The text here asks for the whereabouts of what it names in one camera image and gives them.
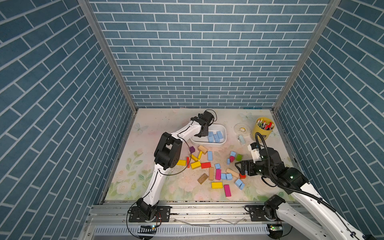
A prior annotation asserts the clear tape roll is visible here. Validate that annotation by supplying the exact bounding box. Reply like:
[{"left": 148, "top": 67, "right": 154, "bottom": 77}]
[{"left": 234, "top": 123, "right": 252, "bottom": 137}]

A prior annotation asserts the aluminium mounting rail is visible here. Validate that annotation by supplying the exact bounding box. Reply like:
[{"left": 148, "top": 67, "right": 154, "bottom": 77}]
[{"left": 85, "top": 200, "right": 319, "bottom": 226}]

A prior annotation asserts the green cube block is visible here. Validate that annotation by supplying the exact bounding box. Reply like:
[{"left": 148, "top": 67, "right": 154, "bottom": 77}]
[{"left": 236, "top": 154, "right": 243, "bottom": 162}]

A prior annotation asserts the yellow slanted block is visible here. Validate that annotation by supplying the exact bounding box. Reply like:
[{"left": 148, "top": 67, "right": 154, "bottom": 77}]
[{"left": 191, "top": 155, "right": 199, "bottom": 162}]

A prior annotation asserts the red long block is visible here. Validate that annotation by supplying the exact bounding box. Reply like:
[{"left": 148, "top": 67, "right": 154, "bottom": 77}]
[{"left": 201, "top": 162, "right": 212, "bottom": 169}]

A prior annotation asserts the magenta block bottom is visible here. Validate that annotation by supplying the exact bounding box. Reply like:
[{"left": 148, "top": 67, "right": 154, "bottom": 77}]
[{"left": 224, "top": 185, "right": 232, "bottom": 198}]

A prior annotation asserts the tan wooden block upper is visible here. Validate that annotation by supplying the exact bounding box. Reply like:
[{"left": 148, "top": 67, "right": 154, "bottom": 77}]
[{"left": 198, "top": 145, "right": 208, "bottom": 155}]

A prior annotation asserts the blue thin block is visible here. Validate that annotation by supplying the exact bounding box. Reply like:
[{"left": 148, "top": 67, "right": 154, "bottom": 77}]
[{"left": 214, "top": 134, "right": 220, "bottom": 143}]

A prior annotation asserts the white rectangular plastic tray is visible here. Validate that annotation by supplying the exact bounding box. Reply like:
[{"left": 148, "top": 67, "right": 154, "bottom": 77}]
[{"left": 191, "top": 124, "right": 227, "bottom": 147}]

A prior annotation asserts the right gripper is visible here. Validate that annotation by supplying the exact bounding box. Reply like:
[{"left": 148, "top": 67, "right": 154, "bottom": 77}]
[{"left": 233, "top": 158, "right": 273, "bottom": 180}]

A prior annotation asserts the brown grained wooden block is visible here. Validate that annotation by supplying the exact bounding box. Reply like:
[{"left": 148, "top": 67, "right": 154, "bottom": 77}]
[{"left": 198, "top": 173, "right": 209, "bottom": 185}]

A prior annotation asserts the yellow block bottom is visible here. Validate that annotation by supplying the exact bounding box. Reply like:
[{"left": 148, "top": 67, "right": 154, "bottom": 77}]
[{"left": 212, "top": 182, "right": 224, "bottom": 189}]

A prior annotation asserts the yellow pen holder cup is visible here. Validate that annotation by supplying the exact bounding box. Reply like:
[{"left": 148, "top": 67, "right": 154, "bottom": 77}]
[{"left": 251, "top": 117, "right": 275, "bottom": 140}]

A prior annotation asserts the tan slanted wooden block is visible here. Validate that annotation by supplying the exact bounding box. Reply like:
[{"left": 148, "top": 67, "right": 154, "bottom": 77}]
[{"left": 226, "top": 168, "right": 240, "bottom": 179}]

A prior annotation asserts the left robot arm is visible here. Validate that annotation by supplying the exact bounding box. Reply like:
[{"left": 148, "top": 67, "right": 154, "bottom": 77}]
[{"left": 134, "top": 110, "right": 217, "bottom": 222}]

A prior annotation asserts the yellow large block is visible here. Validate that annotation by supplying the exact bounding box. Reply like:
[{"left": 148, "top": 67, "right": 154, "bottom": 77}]
[{"left": 191, "top": 162, "right": 201, "bottom": 170}]

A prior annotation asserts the yellow flat block left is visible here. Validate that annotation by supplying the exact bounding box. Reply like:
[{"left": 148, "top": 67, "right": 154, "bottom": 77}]
[{"left": 177, "top": 160, "right": 187, "bottom": 166}]

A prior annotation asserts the magenta upright block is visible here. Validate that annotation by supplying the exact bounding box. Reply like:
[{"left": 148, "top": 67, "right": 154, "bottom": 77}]
[{"left": 215, "top": 169, "right": 222, "bottom": 181}]

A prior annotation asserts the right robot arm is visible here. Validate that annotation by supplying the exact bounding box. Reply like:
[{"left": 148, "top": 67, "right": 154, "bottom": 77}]
[{"left": 235, "top": 144, "right": 375, "bottom": 240}]

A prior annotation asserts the blue upright long block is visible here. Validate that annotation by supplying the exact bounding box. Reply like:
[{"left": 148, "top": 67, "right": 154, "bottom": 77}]
[{"left": 208, "top": 151, "right": 213, "bottom": 161}]

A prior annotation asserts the tan upright wooden block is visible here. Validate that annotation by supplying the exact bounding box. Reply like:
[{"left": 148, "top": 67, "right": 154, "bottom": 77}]
[{"left": 209, "top": 167, "right": 215, "bottom": 181}]

